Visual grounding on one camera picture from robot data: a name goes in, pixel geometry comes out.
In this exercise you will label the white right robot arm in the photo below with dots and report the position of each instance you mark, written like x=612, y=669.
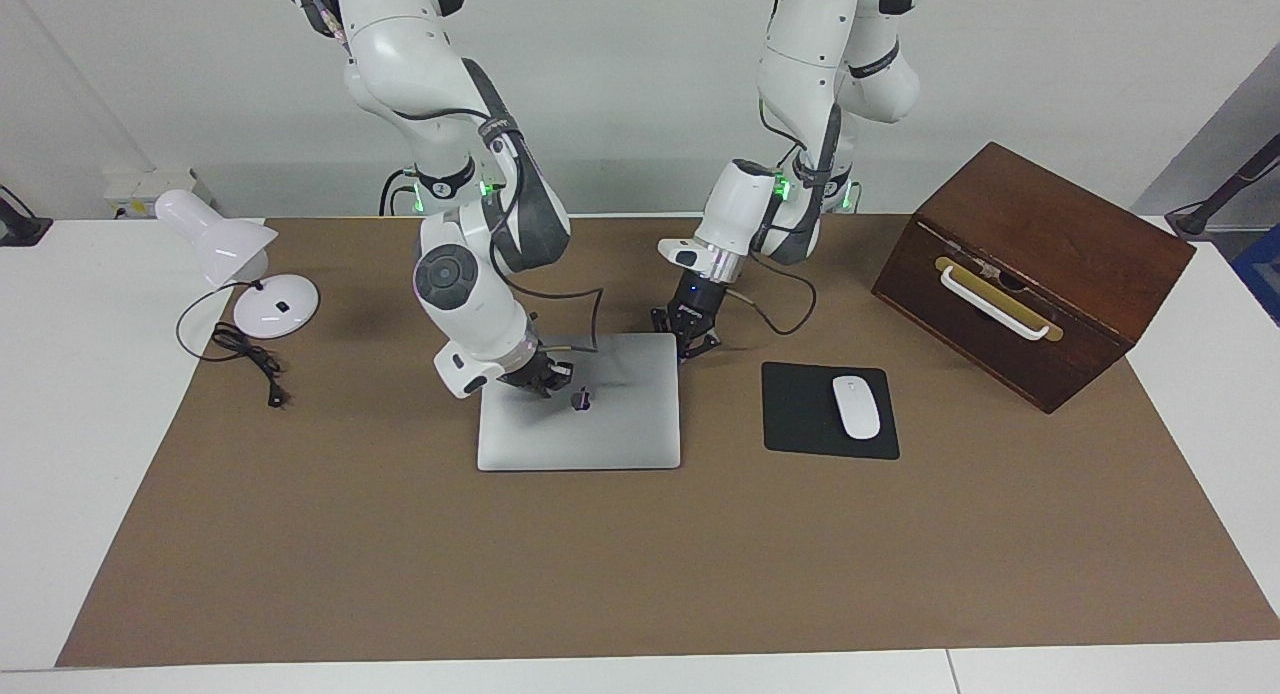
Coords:
x=480, y=319

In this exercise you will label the black clamp mount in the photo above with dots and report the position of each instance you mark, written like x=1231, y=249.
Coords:
x=20, y=229

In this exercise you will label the blue crate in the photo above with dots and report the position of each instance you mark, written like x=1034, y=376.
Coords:
x=1262, y=274

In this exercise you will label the dark brown wooden box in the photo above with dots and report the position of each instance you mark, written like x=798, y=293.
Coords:
x=1060, y=234

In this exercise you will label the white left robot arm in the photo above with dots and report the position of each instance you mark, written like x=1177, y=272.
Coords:
x=800, y=64

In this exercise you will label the white power strip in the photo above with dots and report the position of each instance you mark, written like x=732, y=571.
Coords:
x=150, y=189

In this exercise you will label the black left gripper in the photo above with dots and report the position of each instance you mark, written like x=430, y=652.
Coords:
x=697, y=299

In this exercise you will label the black stand leg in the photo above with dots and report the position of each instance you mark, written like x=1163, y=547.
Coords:
x=1220, y=196

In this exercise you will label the white desk lamp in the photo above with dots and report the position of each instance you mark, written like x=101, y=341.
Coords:
x=275, y=309

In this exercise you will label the white computer mouse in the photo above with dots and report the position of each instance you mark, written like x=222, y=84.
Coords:
x=857, y=409

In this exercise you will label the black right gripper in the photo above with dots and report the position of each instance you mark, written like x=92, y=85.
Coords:
x=525, y=369

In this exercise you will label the brown table mat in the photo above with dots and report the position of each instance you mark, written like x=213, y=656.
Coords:
x=600, y=574

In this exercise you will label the silver grey laptop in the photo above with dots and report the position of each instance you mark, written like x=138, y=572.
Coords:
x=600, y=424

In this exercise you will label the black mouse pad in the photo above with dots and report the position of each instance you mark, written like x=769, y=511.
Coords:
x=795, y=414

